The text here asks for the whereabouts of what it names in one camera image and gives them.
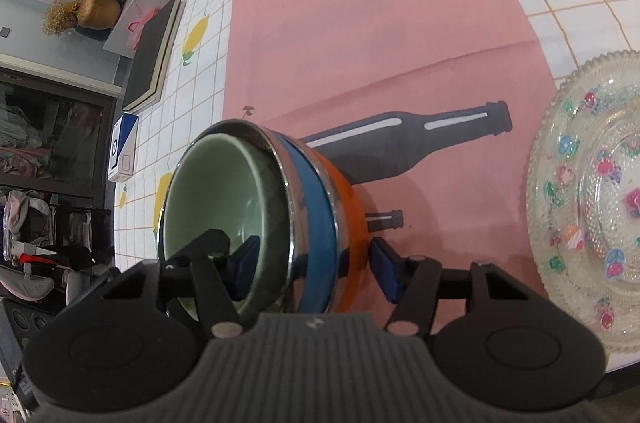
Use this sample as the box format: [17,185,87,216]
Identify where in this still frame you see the orange steel bowl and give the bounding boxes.
[297,142,370,313]

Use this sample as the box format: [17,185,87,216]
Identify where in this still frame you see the green ceramic bowl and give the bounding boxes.
[158,132,291,320]

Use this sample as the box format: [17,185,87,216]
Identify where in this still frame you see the blue steel bowl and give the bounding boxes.
[276,132,345,313]

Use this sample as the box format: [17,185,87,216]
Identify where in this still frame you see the blue white box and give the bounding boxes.
[107,113,138,182]

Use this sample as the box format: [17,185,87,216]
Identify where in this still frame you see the clear glass plate pink flowers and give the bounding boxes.
[526,50,639,353]

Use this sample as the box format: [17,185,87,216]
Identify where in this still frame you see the black notebook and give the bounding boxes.
[122,0,183,114]

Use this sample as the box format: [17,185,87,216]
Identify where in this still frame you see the golden vase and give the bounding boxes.
[76,0,122,30]

